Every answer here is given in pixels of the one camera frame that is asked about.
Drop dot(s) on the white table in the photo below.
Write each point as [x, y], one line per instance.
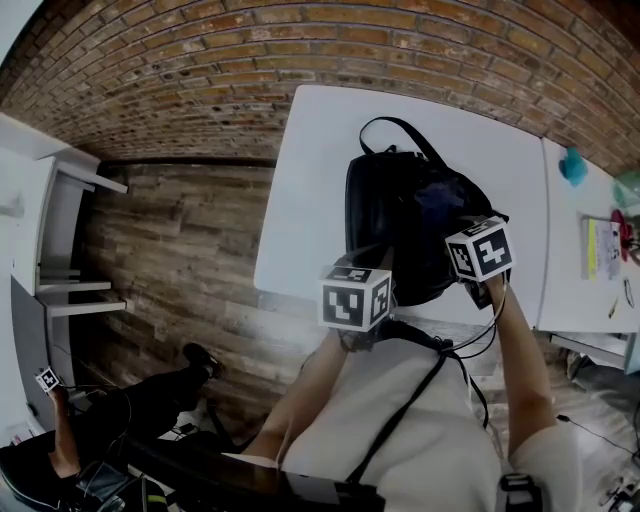
[310, 190]
[565, 280]

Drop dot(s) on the red plastic object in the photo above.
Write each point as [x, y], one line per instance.
[624, 230]

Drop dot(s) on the teal scrubber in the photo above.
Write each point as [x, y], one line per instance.
[573, 167]

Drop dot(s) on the light blue table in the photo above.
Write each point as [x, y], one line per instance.
[632, 352]

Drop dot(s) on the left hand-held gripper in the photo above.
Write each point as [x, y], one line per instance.
[342, 305]

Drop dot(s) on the dark blue cloth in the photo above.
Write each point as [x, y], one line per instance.
[440, 200]

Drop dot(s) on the person's white shirt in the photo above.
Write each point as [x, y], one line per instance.
[415, 440]

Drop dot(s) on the person's left forearm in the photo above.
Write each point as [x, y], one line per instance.
[300, 395]

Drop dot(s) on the black backpack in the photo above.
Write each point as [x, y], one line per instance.
[380, 210]

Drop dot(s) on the gray desk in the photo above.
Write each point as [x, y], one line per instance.
[30, 340]

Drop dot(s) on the black eyeglasses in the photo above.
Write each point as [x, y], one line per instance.
[628, 292]

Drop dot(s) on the yellow pen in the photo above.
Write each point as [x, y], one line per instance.
[613, 307]

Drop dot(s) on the black worn rig bar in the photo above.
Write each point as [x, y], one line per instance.
[215, 475]

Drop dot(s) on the white desk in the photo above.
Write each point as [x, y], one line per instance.
[25, 165]

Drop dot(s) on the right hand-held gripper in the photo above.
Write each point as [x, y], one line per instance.
[487, 252]

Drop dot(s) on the small white box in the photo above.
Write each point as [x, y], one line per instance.
[11, 207]

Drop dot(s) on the yellow-edged white booklet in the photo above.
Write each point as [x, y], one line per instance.
[602, 247]

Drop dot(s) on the person's right forearm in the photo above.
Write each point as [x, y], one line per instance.
[525, 360]

